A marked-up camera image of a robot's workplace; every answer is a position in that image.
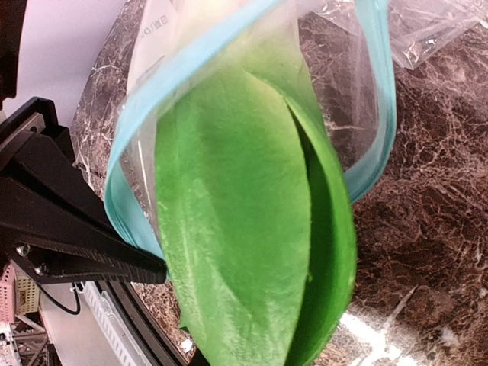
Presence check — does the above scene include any clear zip bag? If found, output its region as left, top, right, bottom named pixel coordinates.
left=104, top=1, right=397, bottom=256
left=388, top=1, right=487, bottom=70

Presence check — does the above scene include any green white bok choy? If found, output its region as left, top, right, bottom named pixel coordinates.
left=155, top=40, right=355, bottom=365

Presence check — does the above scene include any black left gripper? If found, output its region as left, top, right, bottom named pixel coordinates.
left=1, top=97, right=72, bottom=168

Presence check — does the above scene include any white slotted cable duct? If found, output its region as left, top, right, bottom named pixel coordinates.
left=83, top=281, right=150, bottom=366

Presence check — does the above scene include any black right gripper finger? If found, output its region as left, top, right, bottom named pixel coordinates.
left=1, top=131, right=167, bottom=284

